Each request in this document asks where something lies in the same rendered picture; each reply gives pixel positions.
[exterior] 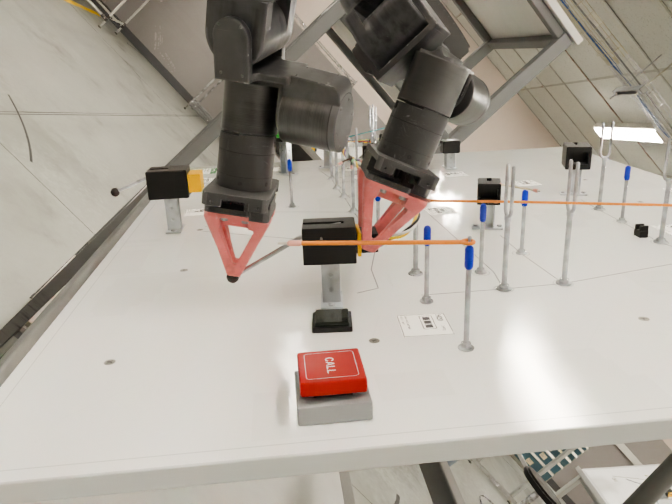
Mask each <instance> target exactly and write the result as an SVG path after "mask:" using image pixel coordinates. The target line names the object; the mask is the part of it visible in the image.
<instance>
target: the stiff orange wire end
mask: <svg viewBox="0 0 672 504"><path fill-rule="evenodd" d="M475 243H476V241H475V240H474V239H472V240H471V242H468V238H464V239H462V240H365V241H300V240H289V241H288V242H278V244H279V245H288V246H302V245H456V244H463V245H474V244H475Z"/></svg>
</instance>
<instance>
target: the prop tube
mask: <svg viewBox="0 0 672 504"><path fill-rule="evenodd" d="M671 487H672V453H671V454H670V455H669V456H668V457H667V458H666V459H665V460H664V461H663V462H662V463H661V464H660V465H659V466H658V467H657V468H656V469H655V470H654V471H653V472H652V473H651V474H650V475H649V476H648V477H647V478H646V479H645V481H644V482H643V483H642V484H641V485H640V486H639V487H638V488H637V489H636V490H635V491H634V492H633V493H632V494H631V495H630V496H629V497H628V498H627V499H626V500H625V501H624V502H623V503H622V504H655V503H656V502H657V501H658V500H659V499H660V498H661V497H662V496H663V495H664V494H665V493H666V492H667V491H668V490H669V489H670V488H671Z"/></svg>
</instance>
